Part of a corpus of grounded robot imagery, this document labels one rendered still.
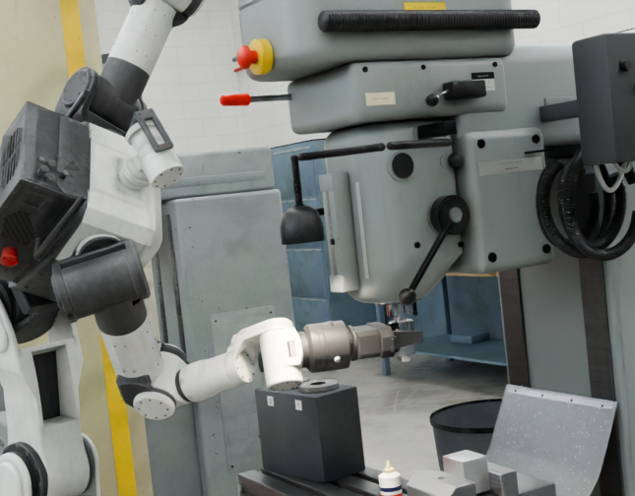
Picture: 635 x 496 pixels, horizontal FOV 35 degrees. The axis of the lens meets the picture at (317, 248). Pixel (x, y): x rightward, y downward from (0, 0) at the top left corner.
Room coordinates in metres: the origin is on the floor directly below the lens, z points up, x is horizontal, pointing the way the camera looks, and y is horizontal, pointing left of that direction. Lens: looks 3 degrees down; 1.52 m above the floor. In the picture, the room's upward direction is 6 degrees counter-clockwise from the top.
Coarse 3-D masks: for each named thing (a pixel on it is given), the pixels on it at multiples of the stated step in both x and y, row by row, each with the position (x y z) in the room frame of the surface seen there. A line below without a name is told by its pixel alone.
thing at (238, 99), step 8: (224, 96) 1.82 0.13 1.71; (232, 96) 1.83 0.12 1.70; (240, 96) 1.83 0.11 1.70; (248, 96) 1.84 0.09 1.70; (256, 96) 1.85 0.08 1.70; (264, 96) 1.86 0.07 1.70; (272, 96) 1.87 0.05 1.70; (280, 96) 1.88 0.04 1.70; (288, 96) 1.89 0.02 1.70; (224, 104) 1.82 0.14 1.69; (232, 104) 1.83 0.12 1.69; (240, 104) 1.84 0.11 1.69; (248, 104) 1.84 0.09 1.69
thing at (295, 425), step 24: (312, 384) 2.23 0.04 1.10; (336, 384) 2.20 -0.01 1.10; (264, 408) 2.28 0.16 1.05; (288, 408) 2.21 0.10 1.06; (312, 408) 2.14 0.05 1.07; (336, 408) 2.17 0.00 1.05; (264, 432) 2.28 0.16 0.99; (288, 432) 2.21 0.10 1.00; (312, 432) 2.15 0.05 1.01; (336, 432) 2.16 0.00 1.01; (360, 432) 2.21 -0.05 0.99; (264, 456) 2.29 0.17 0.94; (288, 456) 2.22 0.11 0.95; (312, 456) 2.16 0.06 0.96; (336, 456) 2.16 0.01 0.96; (360, 456) 2.20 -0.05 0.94
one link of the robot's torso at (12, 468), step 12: (12, 456) 2.00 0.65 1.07; (96, 456) 2.11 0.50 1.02; (0, 468) 2.01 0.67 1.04; (12, 468) 1.99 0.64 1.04; (24, 468) 1.98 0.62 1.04; (96, 468) 2.11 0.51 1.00; (0, 480) 2.01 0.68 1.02; (12, 480) 1.99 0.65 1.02; (24, 480) 1.98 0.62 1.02; (96, 480) 2.11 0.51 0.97; (0, 492) 2.02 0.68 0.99; (12, 492) 1.99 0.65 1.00; (24, 492) 1.98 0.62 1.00; (96, 492) 2.11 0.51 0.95
